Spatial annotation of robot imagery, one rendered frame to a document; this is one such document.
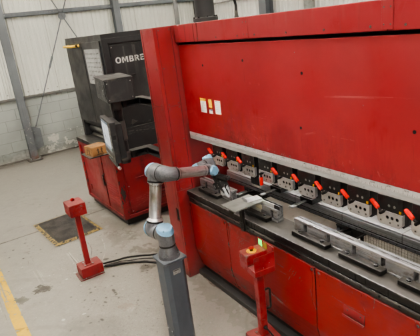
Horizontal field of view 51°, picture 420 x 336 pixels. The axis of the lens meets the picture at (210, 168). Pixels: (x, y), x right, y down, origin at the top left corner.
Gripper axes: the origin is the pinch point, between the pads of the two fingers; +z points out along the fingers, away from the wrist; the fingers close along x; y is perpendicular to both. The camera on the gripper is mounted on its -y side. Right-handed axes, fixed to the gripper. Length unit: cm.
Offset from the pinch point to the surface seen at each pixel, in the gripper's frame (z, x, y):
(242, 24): -96, -9, -79
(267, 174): -1.8, -5.3, -39.8
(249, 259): 43, 31, -23
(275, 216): 27.9, -5.3, -27.4
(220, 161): -26.9, -19.1, 11.6
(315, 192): 21, 6, -78
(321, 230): 45, 5, -68
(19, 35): -452, -179, 529
